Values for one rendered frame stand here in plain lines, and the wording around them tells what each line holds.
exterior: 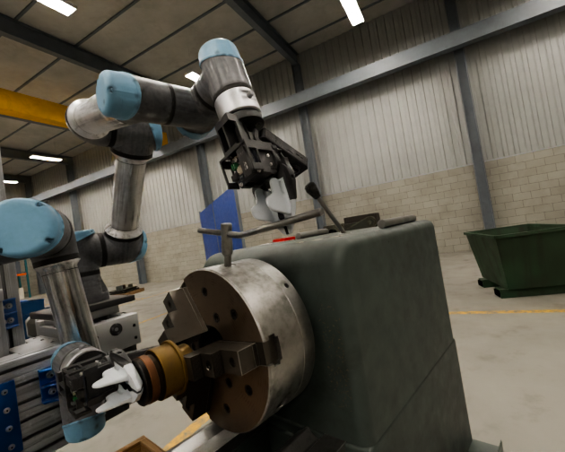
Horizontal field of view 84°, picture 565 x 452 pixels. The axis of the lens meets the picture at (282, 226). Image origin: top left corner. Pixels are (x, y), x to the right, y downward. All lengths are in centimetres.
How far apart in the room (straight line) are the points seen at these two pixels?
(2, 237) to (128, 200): 41
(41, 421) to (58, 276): 41
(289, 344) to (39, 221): 53
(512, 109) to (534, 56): 135
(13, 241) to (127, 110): 34
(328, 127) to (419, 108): 287
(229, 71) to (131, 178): 57
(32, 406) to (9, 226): 54
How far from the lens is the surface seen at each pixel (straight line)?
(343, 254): 61
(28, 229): 77
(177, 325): 64
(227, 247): 62
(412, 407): 88
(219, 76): 59
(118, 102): 60
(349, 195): 1079
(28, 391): 112
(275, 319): 56
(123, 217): 112
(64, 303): 92
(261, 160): 50
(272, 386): 57
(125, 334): 105
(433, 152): 1055
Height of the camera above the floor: 128
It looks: 2 degrees up
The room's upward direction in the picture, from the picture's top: 9 degrees counter-clockwise
